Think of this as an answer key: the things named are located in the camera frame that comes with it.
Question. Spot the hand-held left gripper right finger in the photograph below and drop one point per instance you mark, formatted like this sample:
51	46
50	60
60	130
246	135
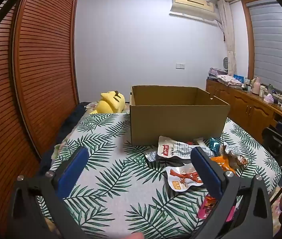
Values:
205	171

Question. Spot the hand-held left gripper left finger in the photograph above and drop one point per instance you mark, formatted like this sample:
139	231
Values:
72	171

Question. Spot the white packet crayfish print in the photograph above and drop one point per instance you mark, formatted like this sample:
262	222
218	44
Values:
183	176

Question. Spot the brown foil snack packet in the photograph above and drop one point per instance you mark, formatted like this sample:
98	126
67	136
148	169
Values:
233	159

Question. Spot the pink snack packet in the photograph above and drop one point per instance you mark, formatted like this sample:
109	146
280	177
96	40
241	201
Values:
207	209

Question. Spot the white snack packet red label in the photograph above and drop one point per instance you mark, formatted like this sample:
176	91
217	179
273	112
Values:
173	149

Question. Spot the brown cardboard box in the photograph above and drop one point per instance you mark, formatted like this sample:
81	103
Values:
175	124

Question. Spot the orange snack packet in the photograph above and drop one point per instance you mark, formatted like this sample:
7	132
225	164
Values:
219	161

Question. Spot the teal snack packet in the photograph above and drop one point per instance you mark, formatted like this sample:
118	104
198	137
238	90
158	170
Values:
214	145

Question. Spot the small white snack packet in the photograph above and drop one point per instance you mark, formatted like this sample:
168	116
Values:
200	142

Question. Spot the pink tissue pack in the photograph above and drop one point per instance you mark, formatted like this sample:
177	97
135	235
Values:
269	98

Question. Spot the wooden sideboard cabinet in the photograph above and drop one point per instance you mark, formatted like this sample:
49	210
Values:
245	109

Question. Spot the green leaf print blanket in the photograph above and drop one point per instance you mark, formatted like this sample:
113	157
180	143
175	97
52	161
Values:
121	179

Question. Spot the pink kettle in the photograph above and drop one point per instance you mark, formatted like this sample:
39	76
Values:
256	87

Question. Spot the small silver snack packet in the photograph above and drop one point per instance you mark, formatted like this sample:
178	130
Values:
151	156

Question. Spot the dark blue blanket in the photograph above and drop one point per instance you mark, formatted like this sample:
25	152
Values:
76	114

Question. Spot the blue box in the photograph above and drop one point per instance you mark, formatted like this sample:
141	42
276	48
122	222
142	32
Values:
238	78

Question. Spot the floral folded cloth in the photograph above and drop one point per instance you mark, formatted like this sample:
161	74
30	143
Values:
229	81

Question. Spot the yellow plush toy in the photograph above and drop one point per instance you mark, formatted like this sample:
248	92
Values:
109	103

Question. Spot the grey window blind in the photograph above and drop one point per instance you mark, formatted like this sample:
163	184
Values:
275	49

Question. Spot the purple folded cloth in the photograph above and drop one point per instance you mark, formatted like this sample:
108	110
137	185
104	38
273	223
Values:
217	72

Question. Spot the small white fan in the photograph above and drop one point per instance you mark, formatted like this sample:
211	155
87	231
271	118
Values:
225	63

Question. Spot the wooden louvered wardrobe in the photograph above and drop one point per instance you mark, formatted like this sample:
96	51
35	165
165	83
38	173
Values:
43	67

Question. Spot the pale floral curtain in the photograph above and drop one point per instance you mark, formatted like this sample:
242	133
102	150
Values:
228	34

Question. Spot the wooden window frame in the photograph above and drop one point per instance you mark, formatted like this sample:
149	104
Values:
249	42

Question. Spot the white wall switch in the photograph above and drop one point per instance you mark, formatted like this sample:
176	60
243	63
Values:
179	66

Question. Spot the wall air conditioner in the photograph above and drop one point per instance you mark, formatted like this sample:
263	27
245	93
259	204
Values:
193	3

